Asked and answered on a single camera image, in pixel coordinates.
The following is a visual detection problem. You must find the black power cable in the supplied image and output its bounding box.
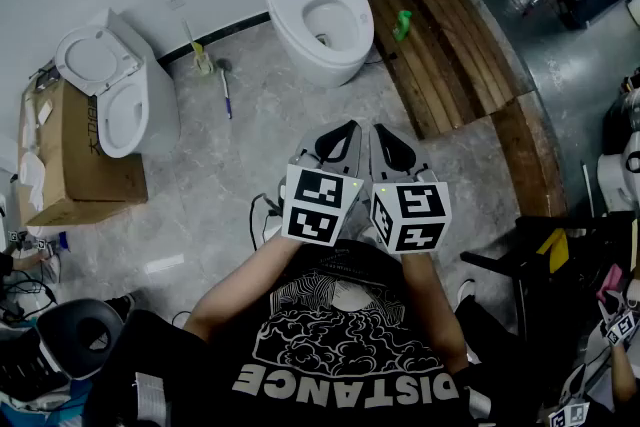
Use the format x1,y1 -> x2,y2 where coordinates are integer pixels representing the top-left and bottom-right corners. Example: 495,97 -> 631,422
248,192 -> 284,252

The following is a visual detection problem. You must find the white appliance with black cable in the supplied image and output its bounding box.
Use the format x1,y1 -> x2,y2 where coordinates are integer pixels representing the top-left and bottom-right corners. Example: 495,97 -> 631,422
596,129 -> 640,216

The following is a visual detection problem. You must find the water supply valve with hose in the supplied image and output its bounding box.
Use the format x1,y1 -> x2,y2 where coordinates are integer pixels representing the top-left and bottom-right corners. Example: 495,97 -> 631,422
180,18 -> 217,77

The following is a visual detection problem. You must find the white toilet bowl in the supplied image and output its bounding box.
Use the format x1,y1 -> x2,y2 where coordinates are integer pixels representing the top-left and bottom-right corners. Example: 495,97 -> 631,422
263,0 -> 376,89

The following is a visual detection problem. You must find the person's left forearm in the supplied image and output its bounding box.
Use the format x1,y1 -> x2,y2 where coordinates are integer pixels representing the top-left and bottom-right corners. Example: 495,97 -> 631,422
182,233 -> 337,345

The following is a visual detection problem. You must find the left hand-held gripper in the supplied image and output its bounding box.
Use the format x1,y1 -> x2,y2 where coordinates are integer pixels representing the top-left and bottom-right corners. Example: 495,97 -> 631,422
280,118 -> 365,247

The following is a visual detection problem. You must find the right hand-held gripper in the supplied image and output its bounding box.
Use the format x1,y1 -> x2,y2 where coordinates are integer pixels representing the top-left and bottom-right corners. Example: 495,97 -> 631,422
368,122 -> 454,256

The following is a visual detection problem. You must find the black metal stand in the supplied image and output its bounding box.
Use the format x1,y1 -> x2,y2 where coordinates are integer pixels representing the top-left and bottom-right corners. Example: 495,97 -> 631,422
459,212 -> 640,351

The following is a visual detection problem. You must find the green plastic bottle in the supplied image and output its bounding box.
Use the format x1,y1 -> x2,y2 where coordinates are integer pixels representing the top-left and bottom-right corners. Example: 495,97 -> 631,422
392,9 -> 414,42

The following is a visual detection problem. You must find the grey black round device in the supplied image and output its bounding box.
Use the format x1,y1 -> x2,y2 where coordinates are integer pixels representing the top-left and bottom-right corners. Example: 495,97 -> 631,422
37,298 -> 125,381

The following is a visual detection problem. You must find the white packing foam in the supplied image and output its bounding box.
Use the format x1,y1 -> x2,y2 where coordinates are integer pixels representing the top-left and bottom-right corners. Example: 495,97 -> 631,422
18,152 -> 47,211

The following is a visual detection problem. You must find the curved wooden board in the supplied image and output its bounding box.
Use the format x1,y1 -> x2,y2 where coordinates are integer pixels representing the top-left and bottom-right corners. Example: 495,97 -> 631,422
490,92 -> 570,219

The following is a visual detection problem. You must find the wooden slat platform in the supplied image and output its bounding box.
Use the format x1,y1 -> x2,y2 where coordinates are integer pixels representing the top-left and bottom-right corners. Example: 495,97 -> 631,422
360,0 -> 537,141

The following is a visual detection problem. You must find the person's right forearm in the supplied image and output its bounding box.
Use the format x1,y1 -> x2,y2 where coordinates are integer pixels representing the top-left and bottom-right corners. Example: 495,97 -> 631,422
397,248 -> 471,374

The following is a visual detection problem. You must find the person's black printed t-shirt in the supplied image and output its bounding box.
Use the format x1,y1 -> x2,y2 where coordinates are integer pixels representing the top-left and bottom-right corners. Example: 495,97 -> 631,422
82,238 -> 546,427

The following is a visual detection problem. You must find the brown cardboard box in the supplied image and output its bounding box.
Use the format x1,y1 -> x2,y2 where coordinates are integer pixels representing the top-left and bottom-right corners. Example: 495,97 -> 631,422
18,77 -> 149,227

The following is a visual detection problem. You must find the black-headed toilet brush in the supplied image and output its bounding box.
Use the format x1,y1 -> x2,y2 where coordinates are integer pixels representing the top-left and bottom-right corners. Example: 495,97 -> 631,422
214,58 -> 234,120

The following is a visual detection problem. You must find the small white toilet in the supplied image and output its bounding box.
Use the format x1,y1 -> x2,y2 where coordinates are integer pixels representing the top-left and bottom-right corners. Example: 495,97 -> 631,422
54,7 -> 181,160

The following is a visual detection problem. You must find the another person's forearm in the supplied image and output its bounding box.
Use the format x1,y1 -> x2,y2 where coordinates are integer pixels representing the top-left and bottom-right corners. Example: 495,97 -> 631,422
608,342 -> 640,409

